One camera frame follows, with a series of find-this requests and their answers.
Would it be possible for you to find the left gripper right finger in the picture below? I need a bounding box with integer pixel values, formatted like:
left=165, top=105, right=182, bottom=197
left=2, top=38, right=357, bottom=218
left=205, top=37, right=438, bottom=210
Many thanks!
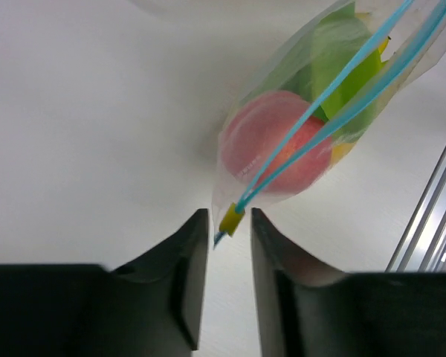
left=251, top=209, right=446, bottom=356

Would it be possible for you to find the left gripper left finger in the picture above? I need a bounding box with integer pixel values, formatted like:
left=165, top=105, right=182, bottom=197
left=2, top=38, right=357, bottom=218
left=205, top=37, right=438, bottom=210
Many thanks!
left=0, top=209, right=209, bottom=356

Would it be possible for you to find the clear zip top bag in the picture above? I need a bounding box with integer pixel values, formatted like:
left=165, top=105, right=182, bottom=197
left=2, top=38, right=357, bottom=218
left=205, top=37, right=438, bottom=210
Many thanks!
left=212, top=1, right=446, bottom=243

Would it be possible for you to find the yellow fake banana bunch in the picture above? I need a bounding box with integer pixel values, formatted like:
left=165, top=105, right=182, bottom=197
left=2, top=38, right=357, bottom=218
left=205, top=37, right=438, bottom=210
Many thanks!
left=330, top=10, right=402, bottom=164

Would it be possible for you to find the red fake peach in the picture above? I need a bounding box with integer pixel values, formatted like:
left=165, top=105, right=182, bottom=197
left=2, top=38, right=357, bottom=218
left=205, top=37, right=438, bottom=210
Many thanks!
left=220, top=90, right=335, bottom=195

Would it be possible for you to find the green fake vegetable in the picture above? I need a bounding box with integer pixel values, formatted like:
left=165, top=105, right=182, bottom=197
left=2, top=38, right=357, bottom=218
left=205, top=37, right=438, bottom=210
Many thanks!
left=252, top=7, right=391, bottom=146

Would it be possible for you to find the white perforated plastic basket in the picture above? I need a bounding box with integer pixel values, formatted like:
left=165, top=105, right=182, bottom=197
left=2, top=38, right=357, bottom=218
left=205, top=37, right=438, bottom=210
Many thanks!
left=132, top=0, right=193, bottom=12

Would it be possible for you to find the aluminium mounting rail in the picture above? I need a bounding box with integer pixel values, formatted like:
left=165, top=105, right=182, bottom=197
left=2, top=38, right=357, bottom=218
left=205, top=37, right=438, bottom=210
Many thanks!
left=387, top=146, right=446, bottom=272

